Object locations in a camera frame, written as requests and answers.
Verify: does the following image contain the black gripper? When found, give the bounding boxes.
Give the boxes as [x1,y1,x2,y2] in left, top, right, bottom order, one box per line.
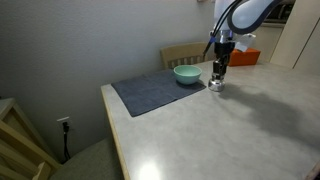
[212,42,235,80]

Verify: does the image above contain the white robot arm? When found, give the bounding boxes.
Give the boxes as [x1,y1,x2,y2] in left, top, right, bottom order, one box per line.
[211,0,282,80]

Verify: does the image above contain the silver metal container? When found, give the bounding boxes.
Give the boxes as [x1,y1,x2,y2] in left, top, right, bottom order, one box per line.
[208,79,225,92]

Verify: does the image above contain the orange tissue box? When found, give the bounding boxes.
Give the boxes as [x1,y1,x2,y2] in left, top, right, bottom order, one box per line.
[229,48,260,66]

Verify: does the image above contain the teal ceramic bowl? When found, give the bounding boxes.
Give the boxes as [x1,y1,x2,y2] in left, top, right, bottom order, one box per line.
[173,65,202,85]

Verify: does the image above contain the wooden chair behind table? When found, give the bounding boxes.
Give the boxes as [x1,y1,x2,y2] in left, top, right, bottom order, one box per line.
[160,42,208,69]

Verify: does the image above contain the dark grey cloth mat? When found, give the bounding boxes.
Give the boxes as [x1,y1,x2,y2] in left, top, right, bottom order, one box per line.
[111,70,206,117]

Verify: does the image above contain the wooden chair with grey cushion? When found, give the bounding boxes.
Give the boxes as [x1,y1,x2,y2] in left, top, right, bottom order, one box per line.
[0,98,125,180]

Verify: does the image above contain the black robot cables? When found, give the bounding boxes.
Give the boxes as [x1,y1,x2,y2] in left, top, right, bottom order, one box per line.
[202,0,244,56]

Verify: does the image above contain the black power cable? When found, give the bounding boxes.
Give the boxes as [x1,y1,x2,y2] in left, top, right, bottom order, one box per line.
[61,121,72,162]

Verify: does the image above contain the white wall outlet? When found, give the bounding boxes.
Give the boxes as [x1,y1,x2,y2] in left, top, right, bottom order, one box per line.
[57,116,72,129]

